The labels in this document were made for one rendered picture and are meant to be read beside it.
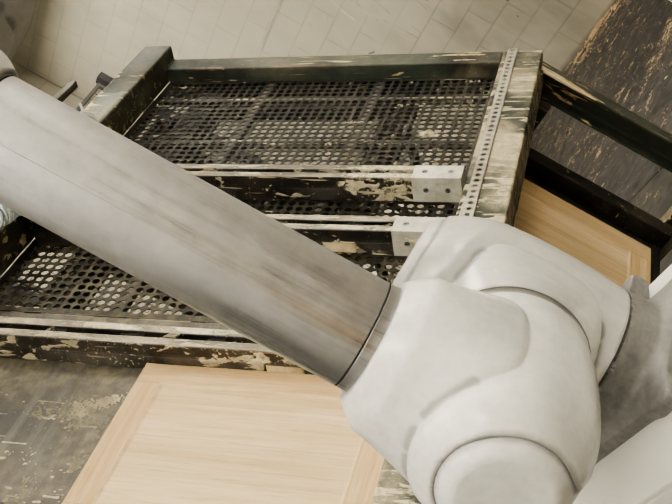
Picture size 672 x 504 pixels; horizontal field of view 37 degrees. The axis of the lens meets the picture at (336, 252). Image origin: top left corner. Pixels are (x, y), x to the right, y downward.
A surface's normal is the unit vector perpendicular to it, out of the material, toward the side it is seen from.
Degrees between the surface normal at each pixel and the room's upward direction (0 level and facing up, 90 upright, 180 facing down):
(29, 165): 89
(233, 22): 90
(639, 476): 1
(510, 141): 57
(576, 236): 90
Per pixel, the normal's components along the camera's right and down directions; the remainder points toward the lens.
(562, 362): 0.51, -0.73
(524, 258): 0.27, -0.81
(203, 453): -0.14, -0.82
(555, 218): 0.41, -0.66
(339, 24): -0.31, 0.66
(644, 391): -0.86, -0.42
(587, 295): 0.61, -0.56
